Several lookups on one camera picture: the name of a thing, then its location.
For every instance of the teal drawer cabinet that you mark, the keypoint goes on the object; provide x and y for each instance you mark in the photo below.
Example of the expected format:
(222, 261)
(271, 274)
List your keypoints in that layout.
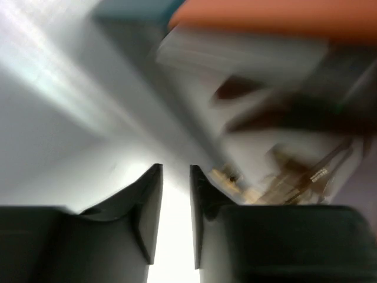
(341, 21)

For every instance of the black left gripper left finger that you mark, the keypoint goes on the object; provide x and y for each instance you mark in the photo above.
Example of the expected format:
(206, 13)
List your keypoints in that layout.
(112, 241)

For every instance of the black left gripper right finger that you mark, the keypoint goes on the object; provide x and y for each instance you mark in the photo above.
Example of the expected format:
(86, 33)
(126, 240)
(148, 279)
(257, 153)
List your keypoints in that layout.
(261, 243)

